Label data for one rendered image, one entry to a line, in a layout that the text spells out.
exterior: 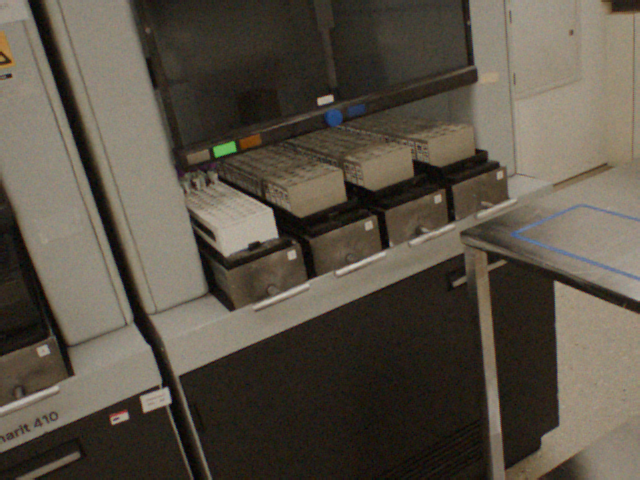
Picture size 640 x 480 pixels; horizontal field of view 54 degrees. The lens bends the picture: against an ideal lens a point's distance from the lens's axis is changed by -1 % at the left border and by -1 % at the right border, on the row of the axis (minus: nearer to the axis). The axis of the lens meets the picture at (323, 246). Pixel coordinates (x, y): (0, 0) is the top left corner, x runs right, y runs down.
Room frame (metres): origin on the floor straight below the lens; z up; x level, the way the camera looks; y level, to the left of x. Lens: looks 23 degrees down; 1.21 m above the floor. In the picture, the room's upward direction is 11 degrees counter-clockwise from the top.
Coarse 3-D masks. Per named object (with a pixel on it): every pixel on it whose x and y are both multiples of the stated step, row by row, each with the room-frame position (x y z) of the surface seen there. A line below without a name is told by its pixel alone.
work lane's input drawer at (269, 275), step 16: (256, 240) 0.98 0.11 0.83; (272, 240) 0.99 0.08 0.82; (288, 240) 0.98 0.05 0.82; (208, 256) 1.00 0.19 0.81; (224, 256) 0.96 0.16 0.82; (240, 256) 0.95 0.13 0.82; (256, 256) 0.95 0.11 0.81; (272, 256) 0.96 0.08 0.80; (288, 256) 0.97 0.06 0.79; (208, 272) 1.02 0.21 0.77; (224, 272) 0.93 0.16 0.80; (240, 272) 0.93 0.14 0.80; (256, 272) 0.94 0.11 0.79; (272, 272) 0.95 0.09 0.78; (288, 272) 0.96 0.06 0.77; (304, 272) 0.98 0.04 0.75; (224, 288) 0.95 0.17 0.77; (240, 288) 0.93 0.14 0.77; (256, 288) 0.94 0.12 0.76; (272, 288) 0.94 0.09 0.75; (288, 288) 0.96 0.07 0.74; (304, 288) 0.93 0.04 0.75; (240, 304) 0.93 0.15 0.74; (256, 304) 0.90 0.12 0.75; (272, 304) 0.90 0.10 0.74
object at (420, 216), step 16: (352, 192) 1.17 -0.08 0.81; (400, 192) 1.10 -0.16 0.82; (416, 192) 1.09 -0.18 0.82; (432, 192) 1.10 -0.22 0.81; (368, 208) 1.10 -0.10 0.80; (384, 208) 1.07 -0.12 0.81; (400, 208) 1.06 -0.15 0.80; (416, 208) 1.08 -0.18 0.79; (432, 208) 1.09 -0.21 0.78; (384, 224) 1.06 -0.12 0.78; (400, 224) 1.06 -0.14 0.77; (416, 224) 1.07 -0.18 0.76; (432, 224) 1.09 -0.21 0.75; (400, 240) 1.06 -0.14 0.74; (416, 240) 1.02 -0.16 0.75
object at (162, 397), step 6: (162, 390) 0.86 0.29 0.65; (168, 390) 0.86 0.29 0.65; (144, 396) 0.85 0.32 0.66; (150, 396) 0.85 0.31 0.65; (156, 396) 0.85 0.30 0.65; (162, 396) 0.86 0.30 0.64; (168, 396) 0.86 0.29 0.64; (144, 402) 0.85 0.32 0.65; (150, 402) 0.85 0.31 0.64; (156, 402) 0.85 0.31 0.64; (162, 402) 0.86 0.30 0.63; (168, 402) 0.86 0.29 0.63; (144, 408) 0.84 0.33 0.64; (150, 408) 0.85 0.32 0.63
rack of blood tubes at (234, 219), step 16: (192, 192) 1.20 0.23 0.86; (208, 192) 1.18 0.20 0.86; (224, 192) 1.16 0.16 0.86; (192, 208) 1.10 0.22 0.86; (208, 208) 1.08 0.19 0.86; (224, 208) 1.07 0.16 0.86; (240, 208) 1.05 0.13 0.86; (256, 208) 1.04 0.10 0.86; (192, 224) 1.12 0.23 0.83; (208, 224) 1.01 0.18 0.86; (224, 224) 0.99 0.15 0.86; (240, 224) 0.98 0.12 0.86; (256, 224) 0.99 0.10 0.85; (272, 224) 1.00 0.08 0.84; (208, 240) 1.03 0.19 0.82; (224, 240) 0.96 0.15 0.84; (240, 240) 0.98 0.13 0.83
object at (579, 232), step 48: (576, 192) 0.93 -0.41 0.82; (624, 192) 0.90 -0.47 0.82; (480, 240) 0.83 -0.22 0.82; (528, 240) 0.80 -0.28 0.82; (576, 240) 0.77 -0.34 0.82; (624, 240) 0.74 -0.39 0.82; (480, 288) 0.85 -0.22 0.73; (576, 288) 0.67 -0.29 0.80; (624, 288) 0.62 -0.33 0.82; (480, 336) 0.85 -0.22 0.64; (480, 384) 0.86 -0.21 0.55; (624, 432) 0.97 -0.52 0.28
